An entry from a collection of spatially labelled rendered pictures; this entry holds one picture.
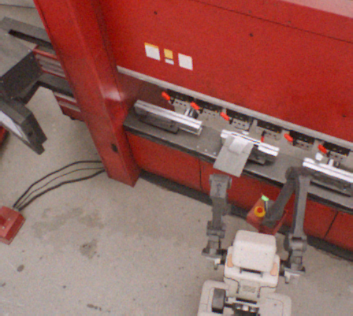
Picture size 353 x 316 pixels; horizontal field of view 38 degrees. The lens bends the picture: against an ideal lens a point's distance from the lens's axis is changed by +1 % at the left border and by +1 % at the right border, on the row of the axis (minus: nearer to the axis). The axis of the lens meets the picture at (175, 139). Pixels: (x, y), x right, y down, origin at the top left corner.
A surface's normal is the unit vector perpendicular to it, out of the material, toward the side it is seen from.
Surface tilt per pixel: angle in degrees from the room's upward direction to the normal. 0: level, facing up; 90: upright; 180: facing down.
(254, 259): 48
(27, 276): 0
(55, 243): 0
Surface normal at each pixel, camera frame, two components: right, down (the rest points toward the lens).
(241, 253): -0.20, 0.28
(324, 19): -0.42, 0.79
